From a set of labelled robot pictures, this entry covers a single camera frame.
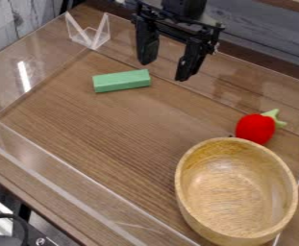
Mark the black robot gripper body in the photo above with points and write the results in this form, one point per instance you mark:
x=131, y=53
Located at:
x=180, y=19

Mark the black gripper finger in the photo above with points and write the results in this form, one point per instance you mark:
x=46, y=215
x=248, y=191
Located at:
x=196, y=50
x=147, y=40

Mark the red plush strawberry toy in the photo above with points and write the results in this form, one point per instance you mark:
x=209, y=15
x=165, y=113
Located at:
x=257, y=126

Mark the green rectangular block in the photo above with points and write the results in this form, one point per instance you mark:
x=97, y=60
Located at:
x=121, y=80

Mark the light wooden bowl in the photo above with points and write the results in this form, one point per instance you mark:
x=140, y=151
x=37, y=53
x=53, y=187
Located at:
x=235, y=191

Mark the clear acrylic table enclosure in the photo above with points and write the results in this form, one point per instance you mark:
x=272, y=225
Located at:
x=89, y=157

